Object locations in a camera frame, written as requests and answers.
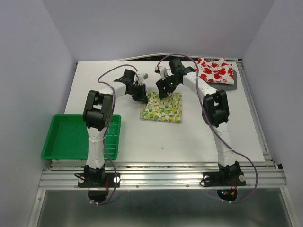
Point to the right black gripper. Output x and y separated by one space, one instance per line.
160 84

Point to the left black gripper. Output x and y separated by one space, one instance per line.
142 96

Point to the lemon print skirt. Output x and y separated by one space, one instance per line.
168 109

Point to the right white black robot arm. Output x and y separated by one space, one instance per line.
215 111

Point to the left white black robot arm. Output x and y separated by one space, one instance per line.
97 115

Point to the grey folded skirt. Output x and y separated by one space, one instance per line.
226 87

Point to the red poppy print skirt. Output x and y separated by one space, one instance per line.
219 71

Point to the green plastic tray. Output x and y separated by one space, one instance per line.
68 138

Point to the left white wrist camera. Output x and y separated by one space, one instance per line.
140 78

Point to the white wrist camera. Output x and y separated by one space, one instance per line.
162 71
140 78

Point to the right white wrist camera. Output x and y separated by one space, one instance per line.
162 71

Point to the right side aluminium rail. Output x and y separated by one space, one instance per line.
266 152

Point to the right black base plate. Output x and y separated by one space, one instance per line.
220 179

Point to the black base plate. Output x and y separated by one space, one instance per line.
109 180
220 179

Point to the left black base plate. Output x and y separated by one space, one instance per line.
109 180

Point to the aluminium front rail frame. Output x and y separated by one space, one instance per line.
158 176

